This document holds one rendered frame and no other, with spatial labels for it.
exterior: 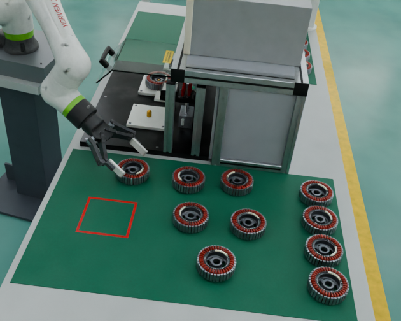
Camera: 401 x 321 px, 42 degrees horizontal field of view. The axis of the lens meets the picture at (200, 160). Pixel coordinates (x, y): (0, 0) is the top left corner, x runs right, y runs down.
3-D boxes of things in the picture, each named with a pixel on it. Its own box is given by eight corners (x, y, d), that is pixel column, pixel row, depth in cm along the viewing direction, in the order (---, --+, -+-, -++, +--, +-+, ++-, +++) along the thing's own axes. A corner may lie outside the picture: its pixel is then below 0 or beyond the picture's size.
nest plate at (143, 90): (137, 94, 219) (137, 92, 218) (144, 76, 231) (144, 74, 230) (173, 98, 218) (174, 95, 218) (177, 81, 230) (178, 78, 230)
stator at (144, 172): (109, 178, 179) (109, 169, 176) (128, 161, 187) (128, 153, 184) (137, 190, 175) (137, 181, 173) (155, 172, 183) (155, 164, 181)
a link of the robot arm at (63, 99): (49, 83, 184) (28, 95, 175) (63, 59, 176) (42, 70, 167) (78, 111, 184) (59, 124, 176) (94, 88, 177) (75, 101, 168)
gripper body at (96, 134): (91, 120, 183) (111, 139, 183) (76, 132, 176) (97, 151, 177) (100, 107, 177) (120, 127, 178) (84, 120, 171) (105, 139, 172)
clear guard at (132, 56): (95, 83, 177) (95, 67, 174) (111, 51, 196) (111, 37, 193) (191, 94, 177) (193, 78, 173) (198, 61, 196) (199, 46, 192)
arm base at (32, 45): (-26, 44, 230) (-28, 32, 227) (-3, 32, 241) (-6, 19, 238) (25, 58, 224) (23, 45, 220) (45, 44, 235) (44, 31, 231)
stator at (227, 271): (225, 288, 146) (226, 280, 143) (189, 272, 149) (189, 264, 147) (240, 262, 154) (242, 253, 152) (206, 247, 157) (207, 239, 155)
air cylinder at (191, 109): (178, 127, 202) (179, 114, 199) (180, 116, 208) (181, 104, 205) (191, 128, 202) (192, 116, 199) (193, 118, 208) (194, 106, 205)
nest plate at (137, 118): (126, 127, 200) (126, 124, 199) (133, 106, 212) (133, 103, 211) (165, 131, 199) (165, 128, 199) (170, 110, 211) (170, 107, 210)
